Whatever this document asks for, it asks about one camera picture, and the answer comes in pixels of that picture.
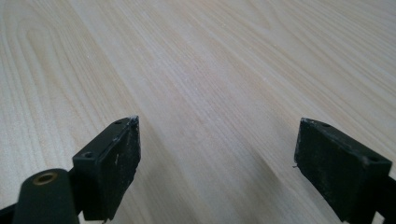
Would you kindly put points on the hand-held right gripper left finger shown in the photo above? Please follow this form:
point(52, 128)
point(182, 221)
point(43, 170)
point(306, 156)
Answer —
point(109, 168)

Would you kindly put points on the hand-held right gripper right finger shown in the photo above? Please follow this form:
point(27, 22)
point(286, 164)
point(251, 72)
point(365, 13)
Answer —
point(339, 168)

